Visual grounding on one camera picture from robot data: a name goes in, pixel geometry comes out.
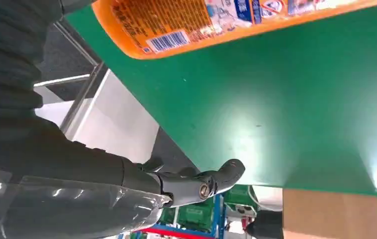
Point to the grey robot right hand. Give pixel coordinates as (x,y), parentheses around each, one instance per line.
(60,165)

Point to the white panel table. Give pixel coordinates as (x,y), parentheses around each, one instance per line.
(116,128)

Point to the green crate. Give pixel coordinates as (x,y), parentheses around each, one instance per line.
(193,214)
(241,198)

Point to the orange drink bottle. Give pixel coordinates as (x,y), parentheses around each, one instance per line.
(175,23)

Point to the black case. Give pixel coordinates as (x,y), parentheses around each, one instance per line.
(266,226)

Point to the green table mat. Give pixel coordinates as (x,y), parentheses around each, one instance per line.
(274,115)

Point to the cardboard box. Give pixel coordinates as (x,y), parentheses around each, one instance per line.
(330,217)

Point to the metal frame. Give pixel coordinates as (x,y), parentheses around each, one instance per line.
(83,89)

